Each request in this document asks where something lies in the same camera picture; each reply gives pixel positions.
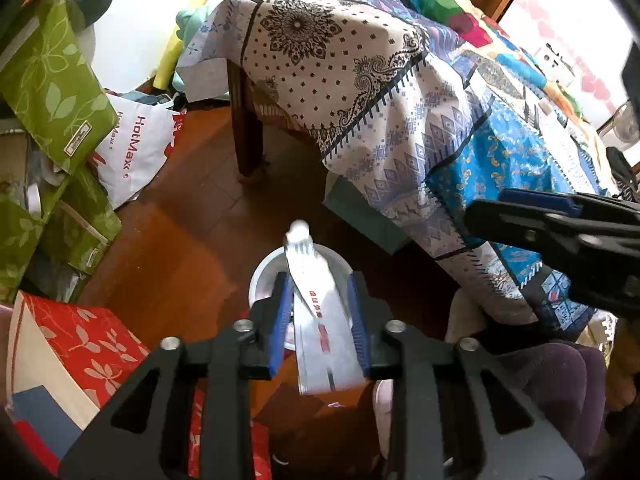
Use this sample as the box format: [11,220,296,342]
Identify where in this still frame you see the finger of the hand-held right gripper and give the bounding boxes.
[462,199,602,272]
[500,188,601,221]

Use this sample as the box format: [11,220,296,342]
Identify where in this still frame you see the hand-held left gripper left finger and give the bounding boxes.
[57,271,296,480]

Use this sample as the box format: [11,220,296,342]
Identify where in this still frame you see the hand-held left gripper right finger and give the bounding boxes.
[347,271,586,480]

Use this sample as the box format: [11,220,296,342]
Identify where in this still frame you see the silver squeeze tube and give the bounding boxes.
[282,220,368,397]

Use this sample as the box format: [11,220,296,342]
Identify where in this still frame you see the white round bin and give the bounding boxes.
[248,242,352,356]

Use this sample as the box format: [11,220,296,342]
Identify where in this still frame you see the person's right forearm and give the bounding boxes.
[603,320,640,413]

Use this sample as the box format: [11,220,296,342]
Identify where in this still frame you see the black striped clothes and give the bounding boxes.
[605,146,640,202]

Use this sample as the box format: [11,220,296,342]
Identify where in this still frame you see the white standing fan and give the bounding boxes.
[597,102,640,149]

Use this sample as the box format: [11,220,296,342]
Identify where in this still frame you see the white box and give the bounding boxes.
[537,42,576,82]

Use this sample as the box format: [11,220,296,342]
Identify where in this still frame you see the purple cushion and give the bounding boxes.
[450,340,609,463]

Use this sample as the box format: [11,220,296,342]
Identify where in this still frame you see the patterned cloth covered table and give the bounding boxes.
[175,0,617,335]

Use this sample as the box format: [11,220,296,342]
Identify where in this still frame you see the white wardrobe pink heart stickers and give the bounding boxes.
[500,0,640,128]

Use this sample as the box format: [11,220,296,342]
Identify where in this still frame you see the red floral box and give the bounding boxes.
[7,290,274,480]

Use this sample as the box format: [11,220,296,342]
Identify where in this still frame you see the dark wooden table leg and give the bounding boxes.
[227,59,266,177]

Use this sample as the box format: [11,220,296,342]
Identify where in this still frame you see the colourful patchwork blanket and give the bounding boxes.
[375,0,586,126]

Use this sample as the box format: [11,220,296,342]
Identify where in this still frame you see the white plastic bag red print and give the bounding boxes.
[92,91,182,211]

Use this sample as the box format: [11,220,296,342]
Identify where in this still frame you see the green leaf-print storage bag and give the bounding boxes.
[0,0,119,177]
[0,165,123,303]

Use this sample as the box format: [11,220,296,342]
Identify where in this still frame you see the mint green cloth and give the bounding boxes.
[172,7,212,92]

